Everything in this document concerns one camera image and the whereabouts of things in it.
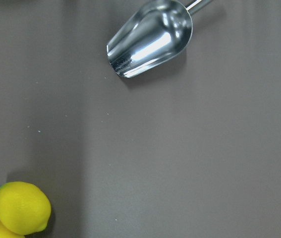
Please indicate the yellow lemon near lime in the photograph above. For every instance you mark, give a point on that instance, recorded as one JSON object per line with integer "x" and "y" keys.
{"x": 24, "y": 208}

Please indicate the metal scoop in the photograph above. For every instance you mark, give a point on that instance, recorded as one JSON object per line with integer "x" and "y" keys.
{"x": 156, "y": 33}

